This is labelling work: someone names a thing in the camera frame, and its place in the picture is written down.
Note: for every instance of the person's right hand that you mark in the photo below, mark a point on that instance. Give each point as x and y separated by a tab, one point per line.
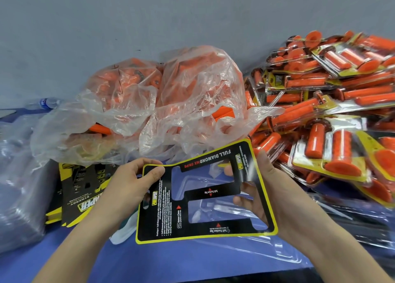
284	205

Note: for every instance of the person's left hand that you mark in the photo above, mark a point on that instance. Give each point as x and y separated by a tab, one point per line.
123	190

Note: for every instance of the person's left thumb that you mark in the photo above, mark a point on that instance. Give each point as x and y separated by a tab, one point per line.
154	174

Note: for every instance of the person's right thumb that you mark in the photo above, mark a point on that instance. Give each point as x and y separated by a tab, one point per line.
264	165

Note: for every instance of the black yellow packaging card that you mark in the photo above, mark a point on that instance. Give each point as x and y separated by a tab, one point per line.
160	211

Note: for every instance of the person's left forearm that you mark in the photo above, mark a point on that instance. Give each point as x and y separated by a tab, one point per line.
80	248

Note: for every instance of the person's right forearm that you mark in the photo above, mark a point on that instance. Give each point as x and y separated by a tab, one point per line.
333	255

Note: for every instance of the white plastic piece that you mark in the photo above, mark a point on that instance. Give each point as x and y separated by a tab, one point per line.
122	233

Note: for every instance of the stack of black yellow cards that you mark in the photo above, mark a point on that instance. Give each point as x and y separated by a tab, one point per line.
77	196

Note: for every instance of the clear bag of orange grips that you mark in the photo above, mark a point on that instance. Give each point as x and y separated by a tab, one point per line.
101	113
197	97

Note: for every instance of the clear plastic blister shell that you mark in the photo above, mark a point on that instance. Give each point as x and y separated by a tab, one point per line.
247	248

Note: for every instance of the pile of packaged orange grips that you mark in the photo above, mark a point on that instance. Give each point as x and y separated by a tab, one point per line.
333	106

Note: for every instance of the stack of clear blister shells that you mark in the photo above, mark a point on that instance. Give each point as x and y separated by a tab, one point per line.
21	181
358	218

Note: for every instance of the clear plastic water bottle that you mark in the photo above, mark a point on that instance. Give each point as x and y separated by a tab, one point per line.
46	103

